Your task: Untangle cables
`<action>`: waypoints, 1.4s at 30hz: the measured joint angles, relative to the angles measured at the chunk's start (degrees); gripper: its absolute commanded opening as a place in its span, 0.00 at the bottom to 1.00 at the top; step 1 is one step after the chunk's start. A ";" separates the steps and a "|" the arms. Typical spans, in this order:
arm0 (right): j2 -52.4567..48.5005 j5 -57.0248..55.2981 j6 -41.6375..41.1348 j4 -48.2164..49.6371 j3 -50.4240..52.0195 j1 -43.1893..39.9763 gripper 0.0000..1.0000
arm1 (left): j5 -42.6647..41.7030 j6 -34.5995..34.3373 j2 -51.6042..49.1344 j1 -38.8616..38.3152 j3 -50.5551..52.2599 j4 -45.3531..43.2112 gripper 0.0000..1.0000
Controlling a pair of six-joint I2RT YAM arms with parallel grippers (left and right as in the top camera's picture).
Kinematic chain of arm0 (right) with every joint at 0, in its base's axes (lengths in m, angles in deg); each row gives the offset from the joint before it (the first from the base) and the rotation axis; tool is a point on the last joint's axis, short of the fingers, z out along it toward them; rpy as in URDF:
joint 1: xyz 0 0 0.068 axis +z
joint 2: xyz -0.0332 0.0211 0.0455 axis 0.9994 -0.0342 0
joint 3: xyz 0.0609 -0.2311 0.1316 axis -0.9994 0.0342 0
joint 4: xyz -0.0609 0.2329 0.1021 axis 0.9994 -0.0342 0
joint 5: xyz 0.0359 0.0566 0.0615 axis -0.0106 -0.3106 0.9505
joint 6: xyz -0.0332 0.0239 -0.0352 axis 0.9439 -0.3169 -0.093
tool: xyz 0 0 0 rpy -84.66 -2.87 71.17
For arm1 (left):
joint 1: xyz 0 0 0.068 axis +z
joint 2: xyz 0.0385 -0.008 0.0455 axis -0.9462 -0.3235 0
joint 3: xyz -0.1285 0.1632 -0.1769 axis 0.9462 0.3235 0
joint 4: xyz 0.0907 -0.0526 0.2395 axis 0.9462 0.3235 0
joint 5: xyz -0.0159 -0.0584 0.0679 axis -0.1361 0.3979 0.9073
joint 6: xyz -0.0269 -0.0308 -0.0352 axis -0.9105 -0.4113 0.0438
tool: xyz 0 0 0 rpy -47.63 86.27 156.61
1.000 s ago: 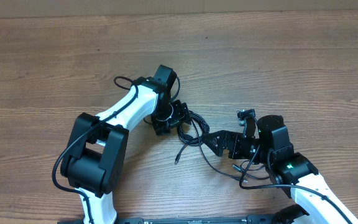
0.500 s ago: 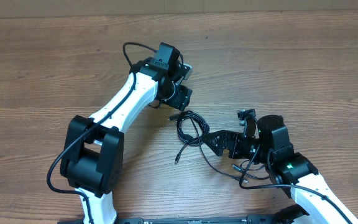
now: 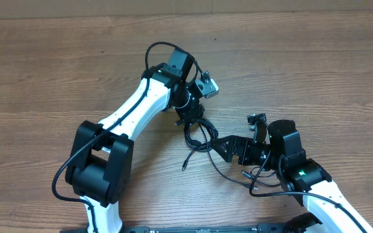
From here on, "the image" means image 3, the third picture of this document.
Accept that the short black usb cable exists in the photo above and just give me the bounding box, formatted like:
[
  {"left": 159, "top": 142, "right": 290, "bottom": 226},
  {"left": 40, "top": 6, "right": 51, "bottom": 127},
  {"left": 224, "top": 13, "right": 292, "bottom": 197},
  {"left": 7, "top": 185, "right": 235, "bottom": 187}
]
[{"left": 198, "top": 121, "right": 281, "bottom": 192}]

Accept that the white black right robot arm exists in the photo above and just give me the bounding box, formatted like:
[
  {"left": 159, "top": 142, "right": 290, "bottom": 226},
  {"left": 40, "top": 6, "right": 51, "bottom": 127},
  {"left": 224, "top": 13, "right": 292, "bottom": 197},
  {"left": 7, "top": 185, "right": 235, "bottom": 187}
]
[{"left": 210, "top": 115, "right": 373, "bottom": 232}]

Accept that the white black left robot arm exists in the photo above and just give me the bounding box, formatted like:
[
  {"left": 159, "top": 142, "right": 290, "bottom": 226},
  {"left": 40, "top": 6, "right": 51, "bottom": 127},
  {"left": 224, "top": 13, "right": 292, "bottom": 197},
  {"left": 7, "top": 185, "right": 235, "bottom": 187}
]
[{"left": 59, "top": 47, "right": 219, "bottom": 232}]

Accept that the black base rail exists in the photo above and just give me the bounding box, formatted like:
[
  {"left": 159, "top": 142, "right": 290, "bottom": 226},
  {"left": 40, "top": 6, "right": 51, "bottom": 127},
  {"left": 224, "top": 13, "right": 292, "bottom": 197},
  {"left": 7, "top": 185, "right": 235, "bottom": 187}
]
[{"left": 60, "top": 223, "right": 323, "bottom": 233}]

